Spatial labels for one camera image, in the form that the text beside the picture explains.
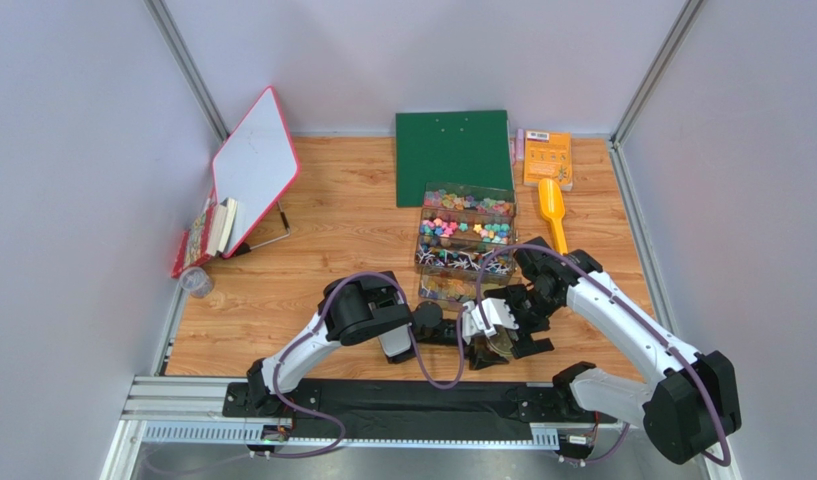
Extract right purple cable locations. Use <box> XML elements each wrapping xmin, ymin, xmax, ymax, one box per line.
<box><xmin>474</xmin><ymin>243</ymin><xmax>733</xmax><ymax>467</ymax></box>

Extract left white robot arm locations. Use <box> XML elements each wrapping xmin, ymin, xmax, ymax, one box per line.
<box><xmin>247</xmin><ymin>271</ymin><xmax>519</xmax><ymax>408</ymax></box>

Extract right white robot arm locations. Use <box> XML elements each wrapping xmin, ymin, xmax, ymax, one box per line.
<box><xmin>503</xmin><ymin>237</ymin><xmax>742</xmax><ymax>467</ymax></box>

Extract small clear plastic cup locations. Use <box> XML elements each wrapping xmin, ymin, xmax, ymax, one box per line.
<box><xmin>178</xmin><ymin>266</ymin><xmax>214</xmax><ymax>298</ymax></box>

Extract aluminium rail frame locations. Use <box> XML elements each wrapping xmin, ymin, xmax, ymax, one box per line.
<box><xmin>100</xmin><ymin>375</ymin><xmax>742</xmax><ymax>480</ymax></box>

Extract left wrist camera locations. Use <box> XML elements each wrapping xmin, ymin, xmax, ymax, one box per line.
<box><xmin>460</xmin><ymin>301</ymin><xmax>483</xmax><ymax>344</ymax></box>

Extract clear round jar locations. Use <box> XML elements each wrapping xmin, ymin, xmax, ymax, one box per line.
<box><xmin>477</xmin><ymin>328</ymin><xmax>514</xmax><ymax>361</ymax></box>

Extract stack of books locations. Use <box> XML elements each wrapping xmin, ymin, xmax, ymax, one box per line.
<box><xmin>171</xmin><ymin>197</ymin><xmax>239</xmax><ymax>279</ymax></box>

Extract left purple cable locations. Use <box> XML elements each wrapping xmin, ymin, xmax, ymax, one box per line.
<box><xmin>268</xmin><ymin>270</ymin><xmax>468</xmax><ymax>461</ymax></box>

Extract red framed whiteboard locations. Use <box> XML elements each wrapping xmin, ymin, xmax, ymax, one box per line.
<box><xmin>212</xmin><ymin>86</ymin><xmax>300</xmax><ymax>258</ymax></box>

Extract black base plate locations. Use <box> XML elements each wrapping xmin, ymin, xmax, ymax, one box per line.
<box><xmin>221</xmin><ymin>377</ymin><xmax>619</xmax><ymax>441</ymax></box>

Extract green cutting mat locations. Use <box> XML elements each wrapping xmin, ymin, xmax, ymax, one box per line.
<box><xmin>395</xmin><ymin>110</ymin><xmax>514</xmax><ymax>208</ymax></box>

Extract clear box of lollipops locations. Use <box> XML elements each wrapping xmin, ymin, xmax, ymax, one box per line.
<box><xmin>414</xmin><ymin>235</ymin><xmax>505</xmax><ymax>272</ymax></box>

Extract yellow plastic scoop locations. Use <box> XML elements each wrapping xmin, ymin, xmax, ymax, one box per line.
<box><xmin>538</xmin><ymin>178</ymin><xmax>569</xmax><ymax>254</ymax></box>

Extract clear box of star candies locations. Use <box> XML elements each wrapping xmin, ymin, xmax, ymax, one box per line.
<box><xmin>418</xmin><ymin>208</ymin><xmax>517</xmax><ymax>245</ymax></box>

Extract purple cable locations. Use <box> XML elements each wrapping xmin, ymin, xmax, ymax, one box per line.
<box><xmin>268</xmin><ymin>270</ymin><xmax>468</xmax><ymax>461</ymax></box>
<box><xmin>474</xmin><ymin>243</ymin><xmax>733</xmax><ymax>467</ymax></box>

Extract pink marker pen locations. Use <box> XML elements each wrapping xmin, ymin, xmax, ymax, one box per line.
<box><xmin>511</xmin><ymin>129</ymin><xmax>525</xmax><ymax>164</ymax></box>

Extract clear box of gummy candies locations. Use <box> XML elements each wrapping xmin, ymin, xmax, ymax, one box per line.
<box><xmin>422</xmin><ymin>182</ymin><xmax>517</xmax><ymax>217</ymax></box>

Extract round wooden jar lid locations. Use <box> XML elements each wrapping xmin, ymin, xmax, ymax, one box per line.
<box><xmin>487</xmin><ymin>331</ymin><xmax>513</xmax><ymax>358</ymax></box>

